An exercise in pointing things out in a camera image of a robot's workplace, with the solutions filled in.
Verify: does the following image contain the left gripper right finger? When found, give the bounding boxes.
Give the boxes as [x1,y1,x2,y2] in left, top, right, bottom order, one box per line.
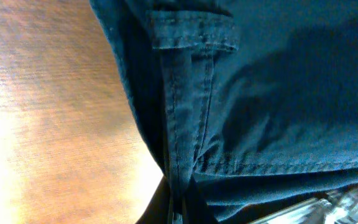
[181,178,219,224]

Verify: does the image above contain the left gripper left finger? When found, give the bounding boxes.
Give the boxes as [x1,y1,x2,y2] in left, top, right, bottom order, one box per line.
[136,177,172,224]

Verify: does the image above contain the navy blue shorts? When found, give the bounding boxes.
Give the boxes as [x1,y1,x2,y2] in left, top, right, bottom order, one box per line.
[91,0,358,223]

